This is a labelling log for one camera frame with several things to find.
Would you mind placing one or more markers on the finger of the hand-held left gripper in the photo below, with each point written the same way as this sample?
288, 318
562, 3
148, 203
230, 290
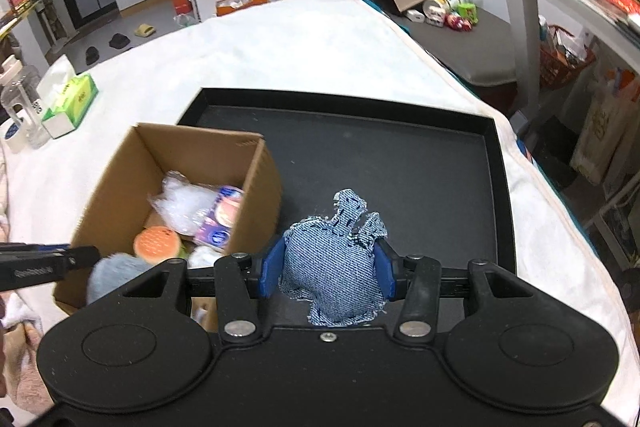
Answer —
45, 269
47, 247

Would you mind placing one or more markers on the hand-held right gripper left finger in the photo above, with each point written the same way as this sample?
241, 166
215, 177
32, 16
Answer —
272, 269

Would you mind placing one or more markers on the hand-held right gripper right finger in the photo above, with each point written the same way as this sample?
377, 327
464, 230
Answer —
387, 272

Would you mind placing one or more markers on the denim apple-shaped pouch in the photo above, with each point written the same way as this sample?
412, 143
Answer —
330, 272

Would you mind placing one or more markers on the grey fluffy plush toy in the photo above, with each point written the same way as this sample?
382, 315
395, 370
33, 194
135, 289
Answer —
115, 279

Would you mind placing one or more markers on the white fluffy ball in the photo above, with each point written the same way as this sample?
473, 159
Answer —
202, 257

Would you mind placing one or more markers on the purple tissue packet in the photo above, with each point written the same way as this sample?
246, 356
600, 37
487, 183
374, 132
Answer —
222, 217

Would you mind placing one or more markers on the brown cardboard box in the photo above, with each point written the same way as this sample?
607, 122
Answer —
120, 187

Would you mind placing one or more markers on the black shallow tray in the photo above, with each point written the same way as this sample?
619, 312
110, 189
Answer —
400, 167

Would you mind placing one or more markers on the hamburger plush toy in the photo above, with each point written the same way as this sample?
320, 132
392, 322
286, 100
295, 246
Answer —
155, 244

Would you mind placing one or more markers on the clear plastic bag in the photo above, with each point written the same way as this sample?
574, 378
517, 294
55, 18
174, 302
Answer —
182, 202

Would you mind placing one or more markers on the pink patterned blanket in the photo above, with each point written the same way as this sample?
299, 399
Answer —
27, 347

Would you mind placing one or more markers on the white tape roll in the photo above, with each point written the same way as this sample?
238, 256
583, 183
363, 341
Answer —
12, 134

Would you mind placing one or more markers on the clear plastic drinking bottle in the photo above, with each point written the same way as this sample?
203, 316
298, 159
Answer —
27, 107

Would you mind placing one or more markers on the green tissue box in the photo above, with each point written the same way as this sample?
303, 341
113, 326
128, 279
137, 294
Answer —
70, 102

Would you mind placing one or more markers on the black slipper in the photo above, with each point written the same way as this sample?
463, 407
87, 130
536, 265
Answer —
119, 41
92, 55

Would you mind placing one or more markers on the round yellow-edged table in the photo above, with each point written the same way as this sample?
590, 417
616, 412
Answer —
20, 19

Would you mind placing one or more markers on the grey bench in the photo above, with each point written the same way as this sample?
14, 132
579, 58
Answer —
475, 57

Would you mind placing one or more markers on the yellow slipper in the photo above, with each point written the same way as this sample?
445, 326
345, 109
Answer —
144, 30

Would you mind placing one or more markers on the white adapter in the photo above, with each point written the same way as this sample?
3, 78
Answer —
415, 15

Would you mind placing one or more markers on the red toy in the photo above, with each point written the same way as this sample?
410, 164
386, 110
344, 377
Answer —
456, 23

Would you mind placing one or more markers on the cream tote bag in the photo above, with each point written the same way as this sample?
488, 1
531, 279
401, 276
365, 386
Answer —
605, 127

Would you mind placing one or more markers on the green toy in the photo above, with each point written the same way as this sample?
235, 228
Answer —
468, 13

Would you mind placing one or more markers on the white jar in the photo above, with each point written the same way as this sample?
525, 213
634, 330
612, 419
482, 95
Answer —
442, 4

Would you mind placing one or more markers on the red basket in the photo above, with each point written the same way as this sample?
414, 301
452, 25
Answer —
565, 62

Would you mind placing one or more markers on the white desk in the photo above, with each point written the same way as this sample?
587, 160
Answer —
522, 32

